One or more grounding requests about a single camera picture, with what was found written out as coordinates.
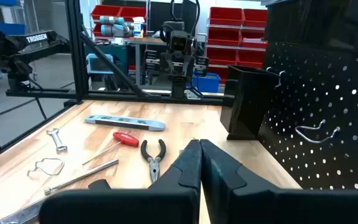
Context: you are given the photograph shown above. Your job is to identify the black perforated pegboard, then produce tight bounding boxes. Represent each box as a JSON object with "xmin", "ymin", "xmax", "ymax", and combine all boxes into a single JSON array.
[{"xmin": 257, "ymin": 39, "xmax": 358, "ymax": 191}]

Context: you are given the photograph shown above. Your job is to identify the black monitor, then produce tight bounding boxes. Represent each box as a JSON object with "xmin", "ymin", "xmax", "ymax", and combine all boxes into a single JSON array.
[{"xmin": 149, "ymin": 0, "xmax": 199, "ymax": 32}]

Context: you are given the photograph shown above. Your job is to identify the grey spirit level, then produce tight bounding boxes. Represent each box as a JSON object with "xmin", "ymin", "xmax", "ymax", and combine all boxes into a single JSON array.
[{"xmin": 83, "ymin": 114, "xmax": 167, "ymax": 132}]

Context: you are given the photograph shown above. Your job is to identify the grey blue-jointed robot arm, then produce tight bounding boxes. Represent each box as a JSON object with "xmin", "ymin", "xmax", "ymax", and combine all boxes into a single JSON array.
[{"xmin": 98, "ymin": 15, "xmax": 137, "ymax": 46}]

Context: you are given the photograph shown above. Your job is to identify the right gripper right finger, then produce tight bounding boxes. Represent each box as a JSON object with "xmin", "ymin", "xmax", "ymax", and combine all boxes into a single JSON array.
[{"xmin": 200, "ymin": 139, "xmax": 281, "ymax": 224}]

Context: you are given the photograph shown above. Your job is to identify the silver wire tool hook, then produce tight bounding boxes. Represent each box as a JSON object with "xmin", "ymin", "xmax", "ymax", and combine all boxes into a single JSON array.
[
  {"xmin": 26, "ymin": 157, "xmax": 65, "ymax": 177},
  {"xmin": 294, "ymin": 119, "xmax": 342, "ymax": 144}
]

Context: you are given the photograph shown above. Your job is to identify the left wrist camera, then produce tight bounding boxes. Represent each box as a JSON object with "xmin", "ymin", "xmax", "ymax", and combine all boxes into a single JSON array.
[{"xmin": 167, "ymin": 30, "xmax": 194, "ymax": 53}]

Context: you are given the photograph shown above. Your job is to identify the black-handled grey hacksaw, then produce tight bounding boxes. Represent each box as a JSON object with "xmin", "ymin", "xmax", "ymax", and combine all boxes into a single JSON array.
[{"xmin": 0, "ymin": 198, "xmax": 43, "ymax": 224}]

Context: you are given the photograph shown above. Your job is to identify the silver combination wrench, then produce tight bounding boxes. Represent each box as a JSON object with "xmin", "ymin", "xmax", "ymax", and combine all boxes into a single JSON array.
[{"xmin": 45, "ymin": 128, "xmax": 69, "ymax": 154}]

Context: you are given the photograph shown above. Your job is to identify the tall narrow black bin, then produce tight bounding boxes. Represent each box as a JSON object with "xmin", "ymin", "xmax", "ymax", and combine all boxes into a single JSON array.
[{"xmin": 219, "ymin": 65, "xmax": 280, "ymax": 141}]

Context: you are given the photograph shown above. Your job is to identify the silver curved peg hook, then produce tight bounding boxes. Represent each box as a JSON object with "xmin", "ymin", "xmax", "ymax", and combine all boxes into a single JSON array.
[{"xmin": 265, "ymin": 66, "xmax": 288, "ymax": 88}]

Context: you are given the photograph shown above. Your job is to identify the red-handled screwdriver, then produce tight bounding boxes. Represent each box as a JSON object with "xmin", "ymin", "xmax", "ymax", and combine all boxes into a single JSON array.
[{"xmin": 82, "ymin": 131, "xmax": 140, "ymax": 166}]

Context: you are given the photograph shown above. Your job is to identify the small grey rectangular block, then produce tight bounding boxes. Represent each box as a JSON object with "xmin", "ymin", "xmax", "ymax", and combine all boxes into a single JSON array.
[{"xmin": 87, "ymin": 179, "xmax": 112, "ymax": 190}]

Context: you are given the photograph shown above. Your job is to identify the black-handled needle-nose pliers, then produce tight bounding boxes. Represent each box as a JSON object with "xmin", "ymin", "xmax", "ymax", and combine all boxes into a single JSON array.
[{"xmin": 140, "ymin": 138, "xmax": 167, "ymax": 184}]

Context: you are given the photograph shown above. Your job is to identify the white canister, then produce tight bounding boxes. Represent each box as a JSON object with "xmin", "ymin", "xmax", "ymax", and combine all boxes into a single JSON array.
[{"xmin": 132, "ymin": 16, "xmax": 146, "ymax": 39}]

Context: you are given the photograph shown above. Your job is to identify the grey work table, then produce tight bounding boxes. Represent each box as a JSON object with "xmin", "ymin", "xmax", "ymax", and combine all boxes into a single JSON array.
[{"xmin": 129, "ymin": 37, "xmax": 168, "ymax": 86}]

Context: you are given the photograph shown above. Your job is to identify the wide black bin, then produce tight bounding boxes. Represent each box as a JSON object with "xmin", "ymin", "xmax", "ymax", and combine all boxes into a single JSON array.
[{"xmin": 264, "ymin": 0, "xmax": 358, "ymax": 54}]

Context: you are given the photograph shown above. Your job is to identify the blue storage bin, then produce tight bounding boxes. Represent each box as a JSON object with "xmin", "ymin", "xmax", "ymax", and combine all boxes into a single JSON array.
[{"xmin": 191, "ymin": 72, "xmax": 222, "ymax": 94}]

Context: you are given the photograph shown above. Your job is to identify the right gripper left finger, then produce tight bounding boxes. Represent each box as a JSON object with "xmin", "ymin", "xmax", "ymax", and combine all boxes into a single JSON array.
[{"xmin": 147, "ymin": 139, "xmax": 203, "ymax": 192}]

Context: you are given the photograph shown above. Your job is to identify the black aluminium table frame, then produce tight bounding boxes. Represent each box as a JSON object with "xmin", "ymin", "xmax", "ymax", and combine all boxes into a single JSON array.
[{"xmin": 0, "ymin": 0, "xmax": 237, "ymax": 167}]

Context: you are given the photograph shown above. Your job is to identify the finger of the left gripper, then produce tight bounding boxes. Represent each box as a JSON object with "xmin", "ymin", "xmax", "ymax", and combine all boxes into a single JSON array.
[
  {"xmin": 166, "ymin": 57, "xmax": 180, "ymax": 78},
  {"xmin": 180, "ymin": 57, "xmax": 194, "ymax": 78}
]

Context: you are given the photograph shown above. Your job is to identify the silver telescopic rod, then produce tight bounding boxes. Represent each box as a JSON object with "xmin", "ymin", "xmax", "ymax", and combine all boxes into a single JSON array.
[{"xmin": 43, "ymin": 158, "xmax": 120, "ymax": 197}]

